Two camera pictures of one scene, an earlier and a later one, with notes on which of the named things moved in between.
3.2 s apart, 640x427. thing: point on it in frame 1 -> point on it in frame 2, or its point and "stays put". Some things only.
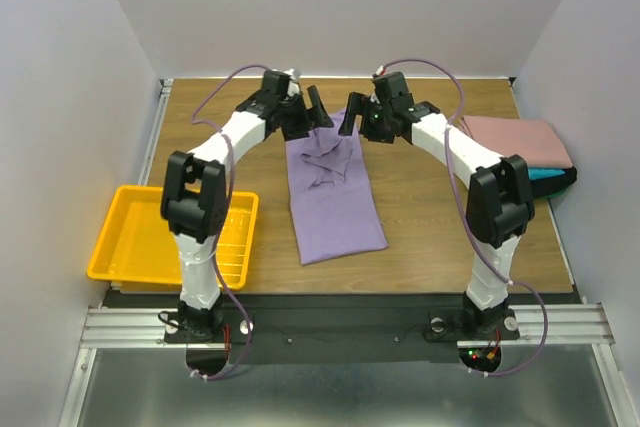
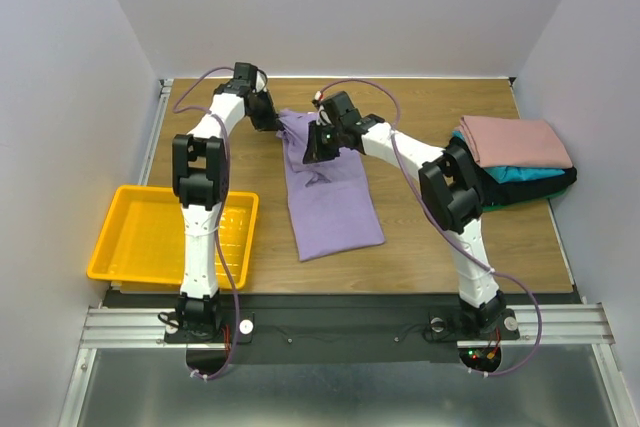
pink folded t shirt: (534, 140) stays put
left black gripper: (316, 116) -> (271, 121)
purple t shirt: (336, 210) stays put
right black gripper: (363, 117) -> (324, 137)
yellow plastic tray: (137, 245) stays put
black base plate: (339, 326) stays put
